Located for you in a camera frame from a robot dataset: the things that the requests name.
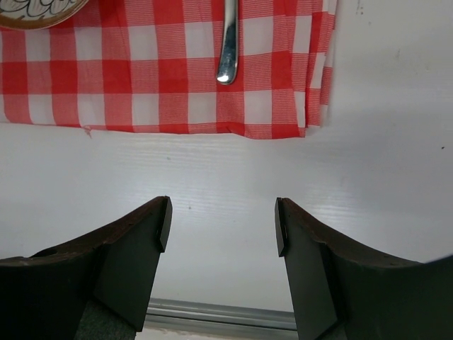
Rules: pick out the red white checkered cloth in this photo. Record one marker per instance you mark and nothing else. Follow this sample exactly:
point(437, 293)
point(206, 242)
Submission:
point(150, 66)

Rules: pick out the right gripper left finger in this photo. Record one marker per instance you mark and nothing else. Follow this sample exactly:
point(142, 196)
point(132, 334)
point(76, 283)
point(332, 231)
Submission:
point(96, 286)

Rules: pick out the silver knife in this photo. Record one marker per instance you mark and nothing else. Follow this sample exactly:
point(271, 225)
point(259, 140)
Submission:
point(229, 56)

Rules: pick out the aluminium rail front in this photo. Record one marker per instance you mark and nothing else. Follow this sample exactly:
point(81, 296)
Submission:
point(222, 314)

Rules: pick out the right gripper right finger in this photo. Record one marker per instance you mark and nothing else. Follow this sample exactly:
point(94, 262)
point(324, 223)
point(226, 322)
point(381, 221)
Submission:
point(342, 288)

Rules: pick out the floral patterned plate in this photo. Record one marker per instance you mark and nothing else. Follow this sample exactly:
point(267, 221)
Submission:
point(37, 14)

